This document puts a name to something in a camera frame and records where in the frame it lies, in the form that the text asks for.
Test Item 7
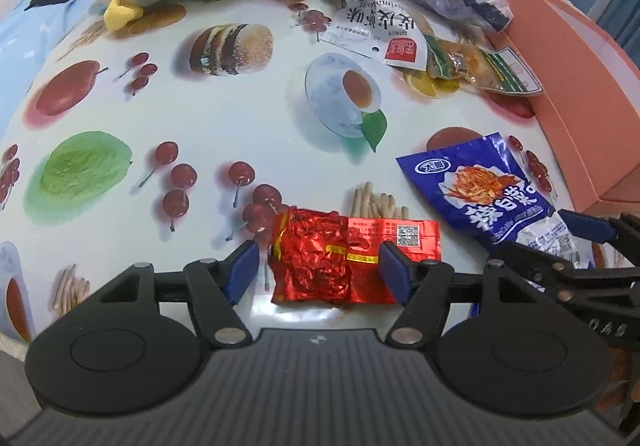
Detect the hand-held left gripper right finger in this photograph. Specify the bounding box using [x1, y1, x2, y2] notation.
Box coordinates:
[378, 242, 543, 347]

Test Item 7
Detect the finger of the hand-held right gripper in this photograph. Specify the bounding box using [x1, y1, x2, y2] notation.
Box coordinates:
[557, 209, 640, 247]
[492, 242, 601, 302]

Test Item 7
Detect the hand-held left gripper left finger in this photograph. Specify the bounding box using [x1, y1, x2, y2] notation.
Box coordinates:
[97, 240, 261, 348]

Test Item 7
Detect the red foil snack packet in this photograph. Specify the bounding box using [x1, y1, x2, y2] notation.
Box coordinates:
[270, 207, 443, 305]

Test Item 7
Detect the blue snack packet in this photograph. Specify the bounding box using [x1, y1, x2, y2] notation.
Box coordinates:
[396, 132, 593, 268]

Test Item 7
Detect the pink cardboard box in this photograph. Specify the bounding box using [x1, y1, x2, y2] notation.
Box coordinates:
[487, 0, 640, 217]

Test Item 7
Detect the green label snack packet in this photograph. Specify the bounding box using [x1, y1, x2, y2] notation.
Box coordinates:
[424, 34, 543, 97]

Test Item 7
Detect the white snack packet red label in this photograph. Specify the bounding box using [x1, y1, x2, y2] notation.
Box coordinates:
[320, 0, 430, 72]

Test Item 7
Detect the fruit printed mat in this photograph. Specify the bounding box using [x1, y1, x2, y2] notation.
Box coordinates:
[0, 0, 601, 342]

